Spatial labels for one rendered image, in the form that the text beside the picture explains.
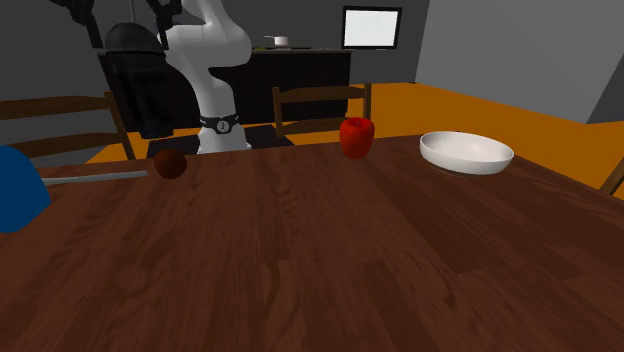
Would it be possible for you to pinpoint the red apple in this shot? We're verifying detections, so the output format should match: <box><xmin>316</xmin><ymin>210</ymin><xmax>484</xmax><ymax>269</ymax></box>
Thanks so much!
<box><xmin>339</xmin><ymin>116</ymin><xmax>376</xmax><ymax>160</ymax></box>

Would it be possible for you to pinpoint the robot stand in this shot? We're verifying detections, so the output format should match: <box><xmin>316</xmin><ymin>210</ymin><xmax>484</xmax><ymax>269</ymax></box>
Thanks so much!
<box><xmin>146</xmin><ymin>124</ymin><xmax>297</xmax><ymax>158</ymax></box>

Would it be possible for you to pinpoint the brown wooden chair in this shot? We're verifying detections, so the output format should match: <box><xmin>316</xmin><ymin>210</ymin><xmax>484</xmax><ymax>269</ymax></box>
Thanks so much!
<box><xmin>598</xmin><ymin>156</ymin><xmax>624</xmax><ymax>197</ymax></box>
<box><xmin>0</xmin><ymin>90</ymin><xmax>137</xmax><ymax>163</ymax></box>
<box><xmin>271</xmin><ymin>83</ymin><xmax>373</xmax><ymax>139</ymax></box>

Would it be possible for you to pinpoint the dark sideboard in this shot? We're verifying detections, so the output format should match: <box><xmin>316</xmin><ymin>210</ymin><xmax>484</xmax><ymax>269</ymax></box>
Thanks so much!
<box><xmin>97</xmin><ymin>34</ymin><xmax>353</xmax><ymax>127</ymax></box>

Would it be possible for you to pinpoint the dark brown ball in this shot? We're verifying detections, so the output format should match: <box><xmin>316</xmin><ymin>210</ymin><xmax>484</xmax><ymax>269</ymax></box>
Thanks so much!
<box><xmin>153</xmin><ymin>148</ymin><xmax>189</xmax><ymax>181</ymax></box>

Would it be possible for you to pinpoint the black dome-topped bin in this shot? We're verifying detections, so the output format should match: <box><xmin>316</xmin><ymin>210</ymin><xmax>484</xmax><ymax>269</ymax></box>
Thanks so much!
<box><xmin>104</xmin><ymin>21</ymin><xmax>175</xmax><ymax>141</ymax></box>

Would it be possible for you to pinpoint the grey long flat bar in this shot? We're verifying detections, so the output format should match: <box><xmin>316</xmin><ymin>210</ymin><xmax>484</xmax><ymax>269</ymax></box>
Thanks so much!
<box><xmin>40</xmin><ymin>169</ymin><xmax>149</xmax><ymax>187</ymax></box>

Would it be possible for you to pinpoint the blue rounded object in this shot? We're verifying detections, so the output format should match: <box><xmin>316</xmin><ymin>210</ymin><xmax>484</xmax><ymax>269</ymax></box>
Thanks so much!
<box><xmin>0</xmin><ymin>144</ymin><xmax>53</xmax><ymax>235</ymax></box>

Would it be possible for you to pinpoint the white bowl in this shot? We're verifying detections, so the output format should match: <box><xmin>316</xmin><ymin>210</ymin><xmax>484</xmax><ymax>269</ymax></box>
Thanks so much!
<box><xmin>419</xmin><ymin>130</ymin><xmax>516</xmax><ymax>177</ymax></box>

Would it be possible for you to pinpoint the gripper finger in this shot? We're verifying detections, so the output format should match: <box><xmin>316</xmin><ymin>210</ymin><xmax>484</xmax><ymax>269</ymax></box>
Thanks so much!
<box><xmin>48</xmin><ymin>0</ymin><xmax>105</xmax><ymax>50</ymax></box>
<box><xmin>146</xmin><ymin>0</ymin><xmax>183</xmax><ymax>50</ymax></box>

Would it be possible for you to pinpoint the brown wooden table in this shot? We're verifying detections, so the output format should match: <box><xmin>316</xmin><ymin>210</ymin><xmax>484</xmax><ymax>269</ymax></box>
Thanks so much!
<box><xmin>0</xmin><ymin>132</ymin><xmax>624</xmax><ymax>352</ymax></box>

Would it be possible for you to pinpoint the black framed white picture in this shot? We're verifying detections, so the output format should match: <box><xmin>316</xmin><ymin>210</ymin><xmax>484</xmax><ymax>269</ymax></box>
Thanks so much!
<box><xmin>341</xmin><ymin>5</ymin><xmax>403</xmax><ymax>50</ymax></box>

